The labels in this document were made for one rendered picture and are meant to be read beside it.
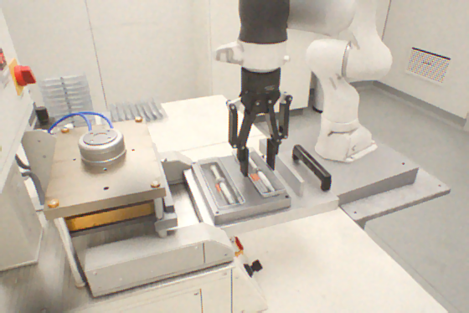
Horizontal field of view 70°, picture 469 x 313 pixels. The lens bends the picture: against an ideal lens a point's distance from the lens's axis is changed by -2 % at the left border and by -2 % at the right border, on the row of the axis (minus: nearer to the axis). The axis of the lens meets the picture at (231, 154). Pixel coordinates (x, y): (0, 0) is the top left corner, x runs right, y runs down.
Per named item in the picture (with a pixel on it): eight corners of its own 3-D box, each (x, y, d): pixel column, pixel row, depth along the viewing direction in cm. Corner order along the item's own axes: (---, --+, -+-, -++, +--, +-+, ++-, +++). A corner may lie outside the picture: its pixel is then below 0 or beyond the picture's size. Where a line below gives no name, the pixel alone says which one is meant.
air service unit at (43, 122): (43, 185, 77) (23, 126, 70) (50, 153, 89) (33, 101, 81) (68, 180, 79) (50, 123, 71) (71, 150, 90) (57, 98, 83)
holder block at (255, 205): (214, 225, 67) (214, 215, 65) (191, 171, 83) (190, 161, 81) (291, 207, 71) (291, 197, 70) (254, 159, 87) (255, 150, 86)
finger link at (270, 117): (257, 93, 69) (263, 90, 69) (269, 137, 75) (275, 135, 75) (265, 100, 65) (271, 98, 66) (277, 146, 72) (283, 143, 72)
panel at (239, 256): (265, 300, 76) (232, 258, 65) (224, 216, 101) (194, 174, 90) (273, 296, 77) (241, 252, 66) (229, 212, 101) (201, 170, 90)
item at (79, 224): (64, 239, 56) (47, 194, 52) (70, 170, 74) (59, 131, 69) (166, 217, 61) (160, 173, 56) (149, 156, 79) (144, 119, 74)
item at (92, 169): (14, 264, 52) (-18, 198, 45) (40, 161, 77) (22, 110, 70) (171, 228, 59) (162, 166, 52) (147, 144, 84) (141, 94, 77)
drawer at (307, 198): (208, 244, 67) (206, 215, 63) (183, 182, 85) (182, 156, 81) (337, 212, 75) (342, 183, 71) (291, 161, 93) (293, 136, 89)
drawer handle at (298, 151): (322, 191, 76) (325, 177, 74) (291, 157, 88) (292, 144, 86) (330, 189, 76) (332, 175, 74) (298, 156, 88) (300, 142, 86)
